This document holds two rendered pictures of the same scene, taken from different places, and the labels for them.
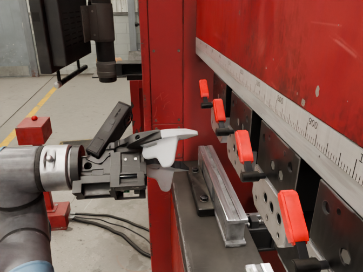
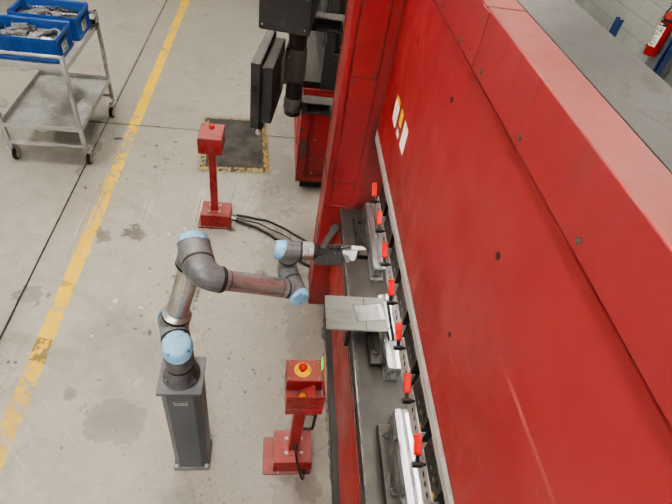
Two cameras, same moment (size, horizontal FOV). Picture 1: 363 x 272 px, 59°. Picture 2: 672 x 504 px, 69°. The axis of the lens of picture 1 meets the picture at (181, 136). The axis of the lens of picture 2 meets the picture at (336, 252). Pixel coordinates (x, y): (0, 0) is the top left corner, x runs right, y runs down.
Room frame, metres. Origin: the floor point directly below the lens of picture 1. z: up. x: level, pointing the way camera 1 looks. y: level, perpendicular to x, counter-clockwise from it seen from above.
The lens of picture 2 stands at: (-0.93, 0.18, 2.65)
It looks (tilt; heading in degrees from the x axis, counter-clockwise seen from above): 44 degrees down; 356
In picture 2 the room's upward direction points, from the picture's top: 11 degrees clockwise
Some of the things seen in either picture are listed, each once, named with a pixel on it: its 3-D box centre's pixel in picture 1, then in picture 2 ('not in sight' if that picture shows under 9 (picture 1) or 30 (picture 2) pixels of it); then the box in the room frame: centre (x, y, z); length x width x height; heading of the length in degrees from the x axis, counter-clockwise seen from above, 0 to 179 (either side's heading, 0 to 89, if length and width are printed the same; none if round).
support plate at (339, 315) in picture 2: not in sight; (355, 313); (0.41, -0.04, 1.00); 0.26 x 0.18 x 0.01; 97
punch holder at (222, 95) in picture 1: (232, 107); (389, 206); (0.85, -0.14, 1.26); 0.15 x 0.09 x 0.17; 7
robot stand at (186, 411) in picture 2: not in sight; (188, 418); (0.14, 0.64, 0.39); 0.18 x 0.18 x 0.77; 8
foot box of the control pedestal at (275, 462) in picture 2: not in sight; (287, 450); (0.19, 0.16, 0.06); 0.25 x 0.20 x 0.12; 97
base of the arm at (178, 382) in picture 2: not in sight; (180, 368); (0.14, 0.64, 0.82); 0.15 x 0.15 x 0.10
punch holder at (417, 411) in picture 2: not in sight; (428, 408); (-0.14, -0.25, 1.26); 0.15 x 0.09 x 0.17; 7
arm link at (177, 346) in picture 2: not in sight; (177, 350); (0.15, 0.65, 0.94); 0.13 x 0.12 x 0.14; 24
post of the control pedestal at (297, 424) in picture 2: not in sight; (297, 421); (0.19, 0.13, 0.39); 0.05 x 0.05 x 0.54; 7
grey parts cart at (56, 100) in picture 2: not in sight; (54, 85); (2.80, 2.47, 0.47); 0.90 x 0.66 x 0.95; 8
